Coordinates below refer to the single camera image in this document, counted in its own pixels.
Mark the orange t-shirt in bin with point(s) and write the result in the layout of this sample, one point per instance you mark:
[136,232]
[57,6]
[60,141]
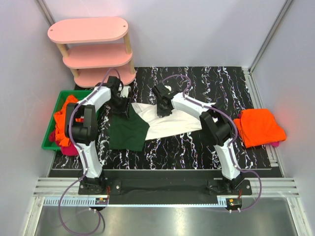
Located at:
[59,118]

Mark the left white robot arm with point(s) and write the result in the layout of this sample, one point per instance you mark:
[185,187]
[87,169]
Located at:
[81,125]

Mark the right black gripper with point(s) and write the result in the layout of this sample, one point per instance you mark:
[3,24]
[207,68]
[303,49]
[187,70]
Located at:
[163,107]

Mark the aluminium corner frame post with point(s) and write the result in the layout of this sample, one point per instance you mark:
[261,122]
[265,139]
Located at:
[271,33]

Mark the magenta t-shirt in bin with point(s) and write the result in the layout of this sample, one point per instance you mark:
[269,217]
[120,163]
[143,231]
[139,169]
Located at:
[67,150]

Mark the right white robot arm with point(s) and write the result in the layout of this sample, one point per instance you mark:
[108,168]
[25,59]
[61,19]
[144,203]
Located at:
[217,125]

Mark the pink three-tier wooden shelf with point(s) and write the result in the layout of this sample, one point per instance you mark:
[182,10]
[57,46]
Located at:
[95,48]

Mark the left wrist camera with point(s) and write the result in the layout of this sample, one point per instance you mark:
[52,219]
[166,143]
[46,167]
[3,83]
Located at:
[126,90]

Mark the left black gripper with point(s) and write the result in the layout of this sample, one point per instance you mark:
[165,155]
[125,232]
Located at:
[120,105]

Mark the magenta folded t-shirt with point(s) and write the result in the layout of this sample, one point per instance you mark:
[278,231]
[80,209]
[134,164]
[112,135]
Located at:
[275,144]

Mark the orange folded t-shirt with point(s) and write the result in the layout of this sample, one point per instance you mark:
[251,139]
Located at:
[258,127]

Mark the white and green t-shirt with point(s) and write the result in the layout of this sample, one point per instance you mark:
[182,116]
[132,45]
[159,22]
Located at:
[143,124]

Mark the green plastic bin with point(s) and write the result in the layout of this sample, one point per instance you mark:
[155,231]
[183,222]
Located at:
[63,95]

